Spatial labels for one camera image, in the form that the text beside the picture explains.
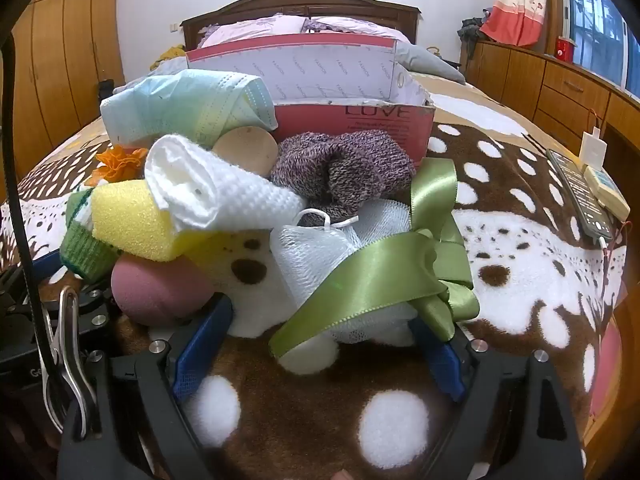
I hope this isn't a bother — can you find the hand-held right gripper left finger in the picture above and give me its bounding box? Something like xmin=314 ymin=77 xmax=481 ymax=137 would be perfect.
xmin=59 ymin=292 xmax=236 ymax=480

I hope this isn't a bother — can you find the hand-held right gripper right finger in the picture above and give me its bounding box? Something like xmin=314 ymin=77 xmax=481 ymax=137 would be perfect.
xmin=406 ymin=317 xmax=587 ymax=480

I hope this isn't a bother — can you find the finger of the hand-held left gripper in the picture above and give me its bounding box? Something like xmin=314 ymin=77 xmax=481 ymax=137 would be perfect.
xmin=75 ymin=285 xmax=118 ymax=332
xmin=31 ymin=252 xmax=73 ymax=283

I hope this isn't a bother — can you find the pink makeup sponge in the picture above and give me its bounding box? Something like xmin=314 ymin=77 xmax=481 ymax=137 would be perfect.
xmin=110 ymin=255 xmax=216 ymax=328

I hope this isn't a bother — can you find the yellow sponge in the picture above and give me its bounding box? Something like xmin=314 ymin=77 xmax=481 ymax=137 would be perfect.
xmin=90 ymin=180 xmax=201 ymax=262

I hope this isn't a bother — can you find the orange cloth flower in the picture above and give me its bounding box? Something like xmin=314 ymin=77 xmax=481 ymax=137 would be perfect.
xmin=90 ymin=144 xmax=149 ymax=186

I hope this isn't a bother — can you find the green satin ribbon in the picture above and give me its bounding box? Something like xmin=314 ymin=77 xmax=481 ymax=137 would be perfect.
xmin=268 ymin=157 xmax=481 ymax=358

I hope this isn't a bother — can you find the white mesh bath pouf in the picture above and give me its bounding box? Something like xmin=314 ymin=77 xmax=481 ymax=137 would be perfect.
xmin=270 ymin=200 xmax=426 ymax=346

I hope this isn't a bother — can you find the white waffle cloth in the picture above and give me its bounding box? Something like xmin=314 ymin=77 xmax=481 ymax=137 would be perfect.
xmin=145 ymin=133 xmax=308 ymax=233

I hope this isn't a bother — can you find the blue face mask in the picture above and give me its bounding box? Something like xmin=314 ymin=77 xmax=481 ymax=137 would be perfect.
xmin=100 ymin=70 xmax=278 ymax=147

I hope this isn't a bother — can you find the purple knit sock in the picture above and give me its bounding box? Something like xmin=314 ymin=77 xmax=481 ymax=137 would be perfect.
xmin=270 ymin=130 xmax=418 ymax=221

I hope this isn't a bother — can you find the red cardboard box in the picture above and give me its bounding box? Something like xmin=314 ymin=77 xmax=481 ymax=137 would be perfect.
xmin=185 ymin=32 xmax=437 ymax=161

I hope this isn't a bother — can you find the metal spring clip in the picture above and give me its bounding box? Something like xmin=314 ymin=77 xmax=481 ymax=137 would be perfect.
xmin=37 ymin=287 xmax=98 ymax=436

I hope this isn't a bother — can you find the brown white spotted blanket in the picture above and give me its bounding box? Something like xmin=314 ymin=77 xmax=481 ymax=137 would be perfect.
xmin=0 ymin=77 xmax=631 ymax=480

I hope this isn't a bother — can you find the wooden wardrobe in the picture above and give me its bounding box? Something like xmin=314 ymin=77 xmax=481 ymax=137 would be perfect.
xmin=10 ymin=0 xmax=126 ymax=156

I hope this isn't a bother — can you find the cream power strip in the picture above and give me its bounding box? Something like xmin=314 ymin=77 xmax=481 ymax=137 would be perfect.
xmin=585 ymin=165 xmax=631 ymax=221

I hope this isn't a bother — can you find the yellow knit cloth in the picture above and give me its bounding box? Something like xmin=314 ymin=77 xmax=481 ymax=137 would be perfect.
xmin=150 ymin=45 xmax=187 ymax=71

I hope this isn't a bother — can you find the white charger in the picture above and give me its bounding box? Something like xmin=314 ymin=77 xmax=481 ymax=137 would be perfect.
xmin=580 ymin=129 xmax=608 ymax=163

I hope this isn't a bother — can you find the wooden dresser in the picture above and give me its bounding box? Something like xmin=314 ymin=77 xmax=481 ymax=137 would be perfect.
xmin=470 ymin=40 xmax=640 ymax=161

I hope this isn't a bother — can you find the plain lilac pillow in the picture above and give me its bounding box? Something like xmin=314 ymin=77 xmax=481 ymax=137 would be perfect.
xmin=197 ymin=15 xmax=308 ymax=50

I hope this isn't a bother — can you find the grey duvet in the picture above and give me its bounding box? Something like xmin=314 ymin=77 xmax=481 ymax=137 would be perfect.
xmin=397 ymin=40 xmax=468 ymax=86

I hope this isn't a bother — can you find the dark clothes pile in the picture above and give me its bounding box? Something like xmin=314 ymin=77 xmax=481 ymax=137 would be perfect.
xmin=457 ymin=7 xmax=496 ymax=58

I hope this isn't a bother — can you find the lilac pillow with frill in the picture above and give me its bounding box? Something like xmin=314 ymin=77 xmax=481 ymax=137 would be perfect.
xmin=302 ymin=16 xmax=413 ymax=43

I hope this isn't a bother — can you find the dark wooden headboard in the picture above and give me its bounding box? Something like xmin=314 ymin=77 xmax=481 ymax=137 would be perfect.
xmin=180 ymin=0 xmax=421 ymax=51

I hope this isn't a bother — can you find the cream and red curtain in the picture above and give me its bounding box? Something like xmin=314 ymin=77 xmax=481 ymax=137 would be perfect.
xmin=480 ymin=0 xmax=548 ymax=51

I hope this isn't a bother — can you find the window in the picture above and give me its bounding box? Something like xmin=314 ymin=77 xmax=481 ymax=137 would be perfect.
xmin=562 ymin=0 xmax=640 ymax=101

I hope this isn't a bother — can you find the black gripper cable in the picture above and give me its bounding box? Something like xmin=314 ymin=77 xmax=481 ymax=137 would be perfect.
xmin=0 ymin=35 xmax=56 ymax=391

